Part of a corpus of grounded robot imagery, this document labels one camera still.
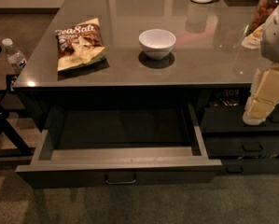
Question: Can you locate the sea salt chips bag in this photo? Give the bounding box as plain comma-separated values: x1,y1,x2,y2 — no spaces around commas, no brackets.
55,18,108,72

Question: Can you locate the snack packet in drawer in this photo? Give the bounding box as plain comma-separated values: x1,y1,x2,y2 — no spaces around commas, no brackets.
213,89,240,106

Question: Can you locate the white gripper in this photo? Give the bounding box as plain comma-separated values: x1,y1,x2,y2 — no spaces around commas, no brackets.
243,63,279,126

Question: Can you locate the bottom right drawer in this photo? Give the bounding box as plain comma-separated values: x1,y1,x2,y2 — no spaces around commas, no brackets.
220,159,279,175

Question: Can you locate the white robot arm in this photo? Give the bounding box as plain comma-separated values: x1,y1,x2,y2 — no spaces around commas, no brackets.
243,6,279,125

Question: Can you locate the dark grey top drawer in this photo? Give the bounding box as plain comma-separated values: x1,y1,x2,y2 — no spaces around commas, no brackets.
17,104,222,189

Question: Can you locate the clear plastic water bottle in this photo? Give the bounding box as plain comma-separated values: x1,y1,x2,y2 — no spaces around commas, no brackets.
2,38,27,74

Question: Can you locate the black folding side table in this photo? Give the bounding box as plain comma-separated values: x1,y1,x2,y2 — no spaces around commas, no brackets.
0,42,35,158

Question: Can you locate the middle right drawer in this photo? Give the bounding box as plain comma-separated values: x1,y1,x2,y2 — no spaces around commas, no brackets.
204,135,279,158

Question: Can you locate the clear jar of nuts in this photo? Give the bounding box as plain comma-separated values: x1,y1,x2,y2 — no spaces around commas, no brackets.
246,0,279,35

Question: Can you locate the dark grey drawer cabinet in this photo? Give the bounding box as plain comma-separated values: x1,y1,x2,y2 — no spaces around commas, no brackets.
15,0,279,189

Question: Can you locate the white ceramic bowl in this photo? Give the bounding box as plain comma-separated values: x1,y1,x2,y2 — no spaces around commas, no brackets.
139,29,176,60

